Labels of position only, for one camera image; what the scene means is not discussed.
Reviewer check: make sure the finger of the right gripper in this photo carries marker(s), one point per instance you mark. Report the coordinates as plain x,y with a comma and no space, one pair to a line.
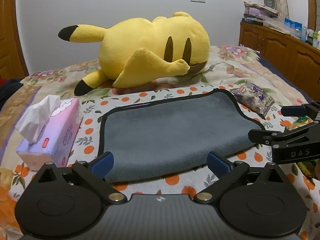
294,110

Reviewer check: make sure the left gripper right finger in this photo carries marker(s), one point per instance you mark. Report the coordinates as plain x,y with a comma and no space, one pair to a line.
218,164

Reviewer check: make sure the purple snack bag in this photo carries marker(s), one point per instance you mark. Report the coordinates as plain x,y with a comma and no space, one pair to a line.
254,98

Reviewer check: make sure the stack of books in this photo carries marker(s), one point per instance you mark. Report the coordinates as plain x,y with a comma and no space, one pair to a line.
256,14

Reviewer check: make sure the dark blue blanket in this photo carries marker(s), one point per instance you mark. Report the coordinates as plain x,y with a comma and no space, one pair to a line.
7,88

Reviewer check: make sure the purple and grey towel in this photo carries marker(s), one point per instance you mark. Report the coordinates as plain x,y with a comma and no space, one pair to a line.
150,140

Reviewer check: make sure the blue white box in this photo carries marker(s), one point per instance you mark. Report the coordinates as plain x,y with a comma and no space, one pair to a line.
295,28

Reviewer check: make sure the floral bed quilt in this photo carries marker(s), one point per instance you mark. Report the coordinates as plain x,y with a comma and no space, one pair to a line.
228,67

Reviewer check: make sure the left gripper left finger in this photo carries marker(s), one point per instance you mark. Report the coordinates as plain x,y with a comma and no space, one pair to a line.
102,165

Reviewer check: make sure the yellow Pikachu plush toy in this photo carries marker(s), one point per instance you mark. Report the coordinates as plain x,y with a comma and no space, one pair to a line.
137,51

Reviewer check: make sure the wooden sideboard cabinet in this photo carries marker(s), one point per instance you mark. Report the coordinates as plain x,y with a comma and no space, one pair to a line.
294,59

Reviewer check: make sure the pink tissue box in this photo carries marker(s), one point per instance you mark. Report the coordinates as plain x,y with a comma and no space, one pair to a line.
48,129

